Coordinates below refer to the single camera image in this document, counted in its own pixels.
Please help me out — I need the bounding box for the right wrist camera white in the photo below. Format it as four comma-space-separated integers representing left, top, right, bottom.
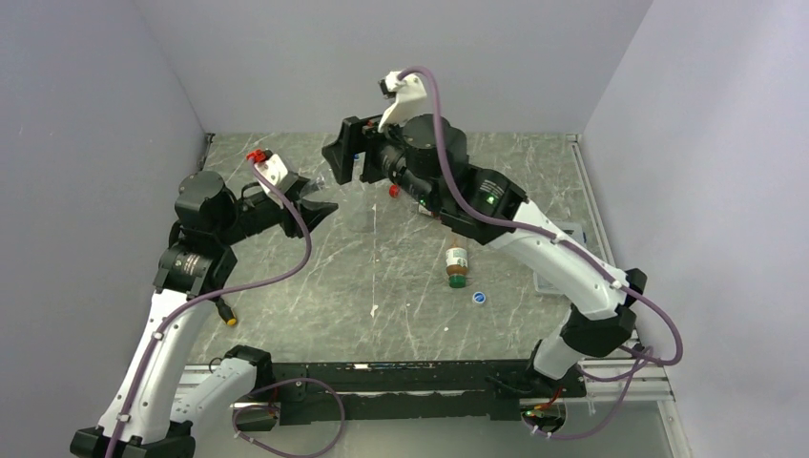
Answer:
378, 71, 427, 133

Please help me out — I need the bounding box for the black base frame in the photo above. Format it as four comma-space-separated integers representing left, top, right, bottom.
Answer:
222, 345, 587, 433

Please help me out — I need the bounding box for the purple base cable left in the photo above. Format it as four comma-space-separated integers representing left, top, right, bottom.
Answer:
231, 376, 346, 458

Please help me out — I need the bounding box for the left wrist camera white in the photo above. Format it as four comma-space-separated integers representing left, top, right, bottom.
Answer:
246, 149, 298, 195

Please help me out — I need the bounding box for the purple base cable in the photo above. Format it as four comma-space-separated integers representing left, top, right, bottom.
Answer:
522, 343, 658, 442
231, 376, 346, 458

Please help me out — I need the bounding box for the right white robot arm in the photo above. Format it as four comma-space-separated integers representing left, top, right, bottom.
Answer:
322, 114, 647, 396

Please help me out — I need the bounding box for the clear plastic tray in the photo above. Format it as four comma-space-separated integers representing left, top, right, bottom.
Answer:
534, 220, 589, 296

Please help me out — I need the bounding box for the black yellow screwdriver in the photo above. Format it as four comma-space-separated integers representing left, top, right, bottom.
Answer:
215, 298, 238, 326

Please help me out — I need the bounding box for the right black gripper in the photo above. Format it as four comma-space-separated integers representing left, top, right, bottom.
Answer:
322, 103, 441, 212

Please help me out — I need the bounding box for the aluminium rail right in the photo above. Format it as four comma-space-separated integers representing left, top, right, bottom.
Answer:
565, 134, 673, 402

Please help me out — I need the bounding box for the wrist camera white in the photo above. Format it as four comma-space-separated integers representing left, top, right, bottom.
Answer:
378, 71, 427, 133
246, 149, 298, 195

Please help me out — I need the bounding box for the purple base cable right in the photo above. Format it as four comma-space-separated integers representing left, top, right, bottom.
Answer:
522, 343, 658, 442

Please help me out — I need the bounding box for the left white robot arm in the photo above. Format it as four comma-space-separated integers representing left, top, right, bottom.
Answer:
70, 171, 338, 457

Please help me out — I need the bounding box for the brown bottle green cap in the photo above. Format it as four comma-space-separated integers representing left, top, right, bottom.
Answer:
445, 238, 468, 289

